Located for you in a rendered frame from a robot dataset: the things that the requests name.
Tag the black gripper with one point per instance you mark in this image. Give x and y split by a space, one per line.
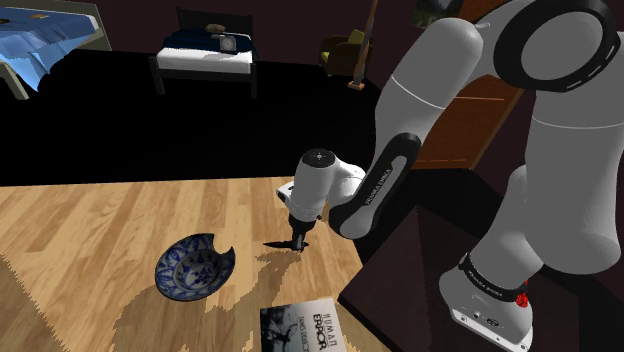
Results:
300 227

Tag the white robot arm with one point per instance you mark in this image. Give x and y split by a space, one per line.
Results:
560 185

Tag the grey and black book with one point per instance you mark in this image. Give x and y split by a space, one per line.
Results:
297 326

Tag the dark robot stand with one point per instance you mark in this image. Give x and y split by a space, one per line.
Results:
404 278

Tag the blue and white patterned bowl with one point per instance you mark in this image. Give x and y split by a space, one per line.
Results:
192 273

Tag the olive green armchair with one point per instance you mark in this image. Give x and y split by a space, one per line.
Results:
341 53

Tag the wooden floor lamp pole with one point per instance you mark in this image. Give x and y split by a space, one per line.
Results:
363 53

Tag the dark framed bed white mattress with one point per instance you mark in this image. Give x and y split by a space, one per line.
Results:
204 59

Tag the brown wooden cabinet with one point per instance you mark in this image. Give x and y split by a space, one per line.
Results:
468 126

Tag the bed with blue cover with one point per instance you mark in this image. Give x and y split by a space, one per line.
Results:
44 34

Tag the wall picture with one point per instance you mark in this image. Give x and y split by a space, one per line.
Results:
434 12

